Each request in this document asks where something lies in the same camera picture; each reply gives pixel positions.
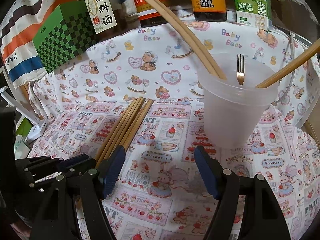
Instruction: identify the translucent plastic cup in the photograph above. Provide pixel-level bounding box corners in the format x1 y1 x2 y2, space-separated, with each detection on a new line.
197 53 278 149

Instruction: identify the oyster sauce bottle yellow label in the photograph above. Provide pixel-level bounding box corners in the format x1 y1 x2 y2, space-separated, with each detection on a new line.
191 0 227 22

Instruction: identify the silver metal fork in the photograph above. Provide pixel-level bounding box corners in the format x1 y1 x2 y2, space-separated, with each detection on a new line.
236 54 245 86

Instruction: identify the wooden chopstick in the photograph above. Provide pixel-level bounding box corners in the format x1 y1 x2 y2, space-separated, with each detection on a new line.
120 99 153 151
102 98 146 160
145 0 221 78
256 38 320 88
95 98 139 165
95 96 144 168
144 0 227 80

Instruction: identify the clear cooking wine bottle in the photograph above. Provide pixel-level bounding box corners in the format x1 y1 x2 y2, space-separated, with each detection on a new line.
84 0 120 34

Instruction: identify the green checkered box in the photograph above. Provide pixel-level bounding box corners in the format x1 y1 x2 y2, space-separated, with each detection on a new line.
33 0 98 73

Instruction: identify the striped hanging blanket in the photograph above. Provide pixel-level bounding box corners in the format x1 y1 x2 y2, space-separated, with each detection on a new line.
0 0 141 88

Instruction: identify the green milk drink carton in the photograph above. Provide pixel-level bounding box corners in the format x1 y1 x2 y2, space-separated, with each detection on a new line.
234 0 272 31

